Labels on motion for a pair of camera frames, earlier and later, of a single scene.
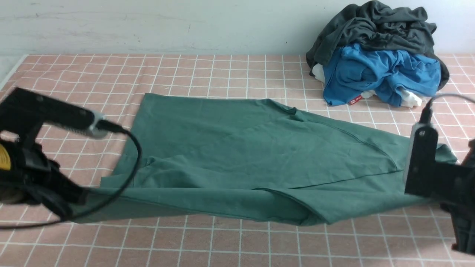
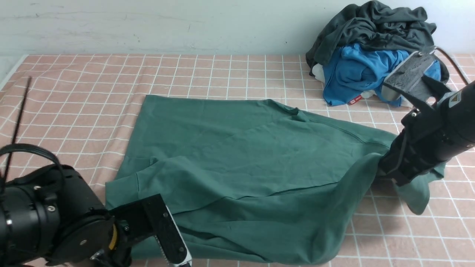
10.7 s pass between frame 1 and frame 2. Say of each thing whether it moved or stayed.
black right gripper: moved
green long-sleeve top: moved
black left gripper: moved
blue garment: stayed
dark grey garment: stayed
